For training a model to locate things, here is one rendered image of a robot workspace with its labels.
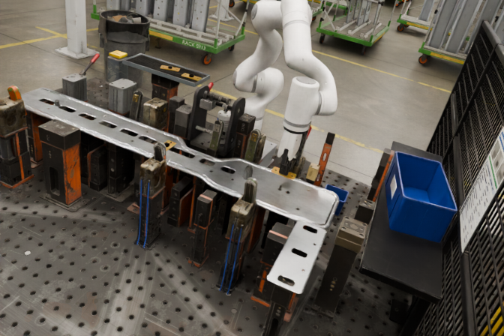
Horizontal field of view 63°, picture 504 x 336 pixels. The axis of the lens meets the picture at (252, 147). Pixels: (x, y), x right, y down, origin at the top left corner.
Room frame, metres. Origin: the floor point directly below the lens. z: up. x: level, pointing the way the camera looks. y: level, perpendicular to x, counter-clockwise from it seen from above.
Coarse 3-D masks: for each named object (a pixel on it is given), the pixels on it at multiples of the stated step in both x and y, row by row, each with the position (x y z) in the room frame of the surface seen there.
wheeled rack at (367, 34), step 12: (336, 0) 7.92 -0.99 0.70; (372, 0) 7.17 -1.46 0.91; (384, 0) 7.11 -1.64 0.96; (396, 0) 8.81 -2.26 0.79; (336, 12) 8.28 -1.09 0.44; (324, 24) 7.81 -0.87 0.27; (336, 24) 7.98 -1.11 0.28; (348, 24) 8.02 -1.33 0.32; (372, 24) 8.67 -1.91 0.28; (324, 36) 7.48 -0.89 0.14; (336, 36) 7.28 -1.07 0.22; (348, 36) 7.21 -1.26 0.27; (360, 36) 7.29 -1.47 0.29; (372, 36) 7.09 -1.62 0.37
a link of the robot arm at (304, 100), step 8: (296, 80) 1.19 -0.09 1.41; (304, 80) 1.20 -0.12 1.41; (312, 80) 1.21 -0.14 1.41; (296, 88) 1.17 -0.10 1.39; (304, 88) 1.16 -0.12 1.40; (312, 88) 1.17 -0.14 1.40; (296, 96) 1.17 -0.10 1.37; (304, 96) 1.16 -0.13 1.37; (312, 96) 1.17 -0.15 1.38; (320, 96) 1.20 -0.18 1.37; (288, 104) 1.19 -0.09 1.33; (296, 104) 1.17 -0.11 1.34; (304, 104) 1.16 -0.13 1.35; (312, 104) 1.17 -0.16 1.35; (320, 104) 1.18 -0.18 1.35; (288, 112) 1.18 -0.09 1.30; (296, 112) 1.16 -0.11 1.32; (304, 112) 1.17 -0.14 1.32; (312, 112) 1.18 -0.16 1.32; (288, 120) 1.17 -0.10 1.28; (296, 120) 1.16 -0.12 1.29; (304, 120) 1.17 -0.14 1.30
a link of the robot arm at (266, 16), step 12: (264, 0) 1.59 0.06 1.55; (252, 12) 1.58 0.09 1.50; (264, 12) 1.55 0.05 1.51; (276, 12) 1.56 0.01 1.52; (264, 24) 1.56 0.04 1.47; (276, 24) 1.56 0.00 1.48; (264, 36) 1.59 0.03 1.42; (276, 36) 1.64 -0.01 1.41; (264, 48) 1.64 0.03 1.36; (276, 48) 1.64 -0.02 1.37; (252, 60) 1.71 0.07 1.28; (264, 60) 1.67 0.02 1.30; (240, 72) 1.74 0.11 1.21; (252, 72) 1.70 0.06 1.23; (240, 84) 1.72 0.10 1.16; (252, 84) 1.73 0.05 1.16
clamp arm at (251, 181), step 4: (248, 180) 1.05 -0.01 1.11; (252, 180) 1.05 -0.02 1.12; (244, 184) 1.06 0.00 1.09; (248, 184) 1.05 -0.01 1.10; (252, 184) 1.05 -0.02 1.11; (256, 184) 1.06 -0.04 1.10; (244, 188) 1.06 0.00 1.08; (248, 188) 1.05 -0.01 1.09; (252, 188) 1.05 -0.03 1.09; (256, 188) 1.06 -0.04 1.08; (244, 192) 1.06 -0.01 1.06; (248, 192) 1.06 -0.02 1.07; (252, 192) 1.05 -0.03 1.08; (244, 196) 1.06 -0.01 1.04; (248, 196) 1.06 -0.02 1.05; (252, 196) 1.05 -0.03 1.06; (244, 200) 1.07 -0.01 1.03; (248, 200) 1.06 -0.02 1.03; (252, 200) 1.06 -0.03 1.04
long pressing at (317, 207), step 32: (32, 96) 1.54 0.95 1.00; (64, 96) 1.59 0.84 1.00; (96, 128) 1.38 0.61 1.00; (128, 128) 1.43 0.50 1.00; (192, 160) 1.28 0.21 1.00; (224, 160) 1.32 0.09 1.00; (224, 192) 1.14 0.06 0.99; (256, 192) 1.16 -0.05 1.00; (320, 192) 1.24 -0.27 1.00; (320, 224) 1.06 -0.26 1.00
